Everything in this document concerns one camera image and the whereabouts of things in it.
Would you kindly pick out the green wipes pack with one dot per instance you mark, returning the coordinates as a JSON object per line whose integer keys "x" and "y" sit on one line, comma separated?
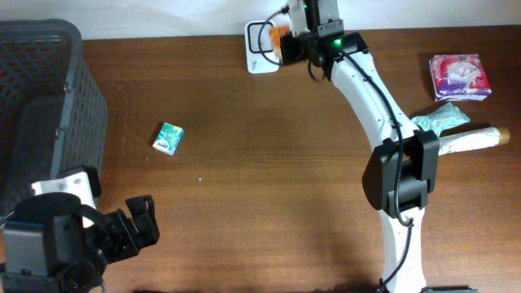
{"x": 444, "y": 118}

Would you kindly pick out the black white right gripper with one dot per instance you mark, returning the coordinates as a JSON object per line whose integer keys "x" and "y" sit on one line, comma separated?
{"x": 291, "y": 49}

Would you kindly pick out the grey plastic basket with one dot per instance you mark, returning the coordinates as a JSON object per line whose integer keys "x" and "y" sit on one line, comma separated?
{"x": 53, "y": 114}

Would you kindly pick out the orange small tissue pack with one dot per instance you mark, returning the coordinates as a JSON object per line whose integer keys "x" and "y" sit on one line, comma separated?
{"x": 275, "y": 34}

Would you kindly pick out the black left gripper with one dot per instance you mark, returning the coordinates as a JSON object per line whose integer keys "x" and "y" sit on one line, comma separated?
{"x": 133, "y": 228}

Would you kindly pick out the red purple tissue pack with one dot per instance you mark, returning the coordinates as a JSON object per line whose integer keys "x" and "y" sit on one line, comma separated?
{"x": 458, "y": 78}

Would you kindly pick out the teal small tissue pack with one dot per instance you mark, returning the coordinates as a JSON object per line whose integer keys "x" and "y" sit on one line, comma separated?
{"x": 168, "y": 138}

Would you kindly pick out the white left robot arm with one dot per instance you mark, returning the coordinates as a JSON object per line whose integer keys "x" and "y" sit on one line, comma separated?
{"x": 57, "y": 241}

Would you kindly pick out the white cream tube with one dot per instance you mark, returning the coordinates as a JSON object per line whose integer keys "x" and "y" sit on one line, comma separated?
{"x": 474, "y": 140}

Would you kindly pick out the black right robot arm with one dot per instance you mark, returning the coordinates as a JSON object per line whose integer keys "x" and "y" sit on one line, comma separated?
{"x": 401, "y": 171}

